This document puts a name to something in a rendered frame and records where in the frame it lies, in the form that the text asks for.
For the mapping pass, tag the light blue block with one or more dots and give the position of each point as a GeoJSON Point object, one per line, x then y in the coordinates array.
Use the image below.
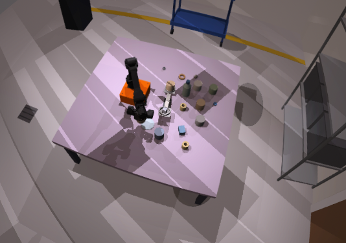
{"type": "Point", "coordinates": [181, 130]}

